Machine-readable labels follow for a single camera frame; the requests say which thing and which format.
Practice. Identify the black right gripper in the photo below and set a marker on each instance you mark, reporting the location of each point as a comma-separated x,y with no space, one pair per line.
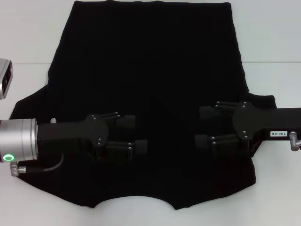
263,122

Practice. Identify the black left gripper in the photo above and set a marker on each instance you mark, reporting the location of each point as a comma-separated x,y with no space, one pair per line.
70,136

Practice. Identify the black t-shirt with white print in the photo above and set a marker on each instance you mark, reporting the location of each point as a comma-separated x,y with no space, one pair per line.
150,58

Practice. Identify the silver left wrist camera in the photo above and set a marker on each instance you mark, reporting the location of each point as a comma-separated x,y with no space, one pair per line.
5,77

